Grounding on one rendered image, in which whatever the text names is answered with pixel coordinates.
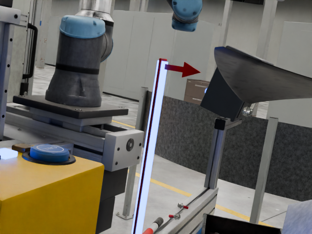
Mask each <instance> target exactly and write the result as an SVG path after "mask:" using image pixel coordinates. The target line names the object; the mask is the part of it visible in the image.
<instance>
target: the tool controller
mask: <svg viewBox="0 0 312 234"><path fill-rule="evenodd" d="M226 48H228V49H231V50H233V51H236V52H238V53H241V54H243V55H246V56H249V57H251V58H254V59H256V60H259V61H262V62H265V63H267V64H270V65H273V63H271V62H268V61H266V60H264V59H261V58H259V57H257V56H254V55H252V54H250V53H248V52H245V51H243V50H240V49H237V48H234V47H232V46H229V45H227V46H226ZM255 105H256V103H252V104H249V103H246V102H244V101H242V100H241V99H239V97H238V96H237V95H236V94H235V93H234V92H233V90H232V89H231V88H230V87H229V85H228V84H227V83H226V81H225V80H224V78H223V76H222V75H221V73H220V71H219V69H218V67H216V70H215V72H214V74H213V76H212V78H211V81H210V83H209V85H208V87H207V90H206V92H205V94H204V96H203V98H202V101H201V103H200V106H201V107H202V108H204V109H206V110H208V111H210V112H212V113H214V114H216V115H218V116H220V117H224V118H230V119H231V120H230V121H231V122H235V121H237V120H240V119H242V118H245V117H248V116H251V114H252V112H253V109H254V107H255Z"/></svg>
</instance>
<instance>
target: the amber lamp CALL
mask: <svg viewBox="0 0 312 234"><path fill-rule="evenodd" d="M31 147H33V146H32V145H29V144H25V143H20V144H15V145H12V150H14V151H17V152H21V153H24V152H27V151H30V149H31Z"/></svg>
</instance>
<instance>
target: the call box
mask: <svg viewBox="0 0 312 234"><path fill-rule="evenodd" d="M103 175H104V165H103V164H102V163H100V162H95V161H92V160H88V159H84V158H81V157H77V156H73V155H71V154H69V160H67V161H63V162H48V161H42V160H37V159H34V158H31V157H30V151H27V152H24V153H21V152H18V155H17V157H13V158H8V159H3V158H1V159H0V234H95V232H96V225H97V219H98V209H99V203H100V196H101V189H102V182H103Z"/></svg>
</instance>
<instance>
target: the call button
mask: <svg viewBox="0 0 312 234"><path fill-rule="evenodd" d="M68 150H69V149H66V148H64V147H61V146H57V145H51V144H48V143H47V144H39V145H34V146H33V147H31V149H30V157H31V158H34V159H37V160H42V161H48V162H63V161H67V160H69V151H68Z"/></svg>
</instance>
